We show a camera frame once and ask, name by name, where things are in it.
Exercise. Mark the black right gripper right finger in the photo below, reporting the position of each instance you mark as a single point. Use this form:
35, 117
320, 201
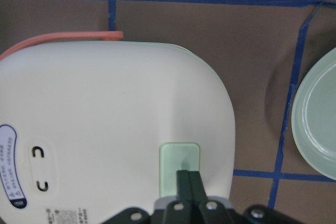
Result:
214, 211

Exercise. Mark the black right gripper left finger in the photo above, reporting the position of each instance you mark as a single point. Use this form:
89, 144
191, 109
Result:
175, 209

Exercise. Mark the cream rice cooker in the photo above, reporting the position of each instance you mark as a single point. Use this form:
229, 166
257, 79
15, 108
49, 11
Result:
92, 124

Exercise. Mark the near green plate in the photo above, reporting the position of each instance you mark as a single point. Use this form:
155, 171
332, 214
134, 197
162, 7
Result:
313, 116

